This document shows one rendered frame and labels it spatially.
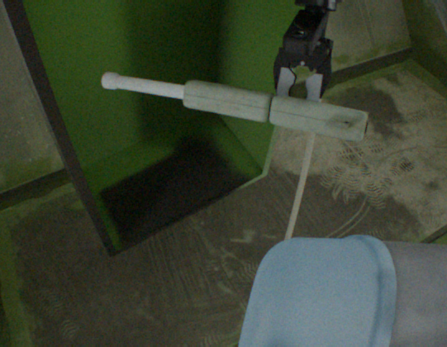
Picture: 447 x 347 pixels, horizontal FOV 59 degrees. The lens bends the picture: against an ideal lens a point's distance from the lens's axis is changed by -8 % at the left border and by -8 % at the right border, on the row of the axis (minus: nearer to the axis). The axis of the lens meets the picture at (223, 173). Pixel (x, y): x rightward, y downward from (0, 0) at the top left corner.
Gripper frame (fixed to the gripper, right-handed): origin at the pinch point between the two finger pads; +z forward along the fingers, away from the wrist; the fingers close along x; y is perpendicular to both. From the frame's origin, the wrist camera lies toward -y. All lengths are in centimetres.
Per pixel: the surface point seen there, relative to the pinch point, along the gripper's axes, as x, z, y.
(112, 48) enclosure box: 57, -5, 28
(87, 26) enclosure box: 59, -10, 18
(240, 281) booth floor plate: 20, 80, 72
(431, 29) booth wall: -41, -41, 211
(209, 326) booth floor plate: 25, 92, 53
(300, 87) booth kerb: 29, 9, 169
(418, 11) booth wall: -31, -51, 215
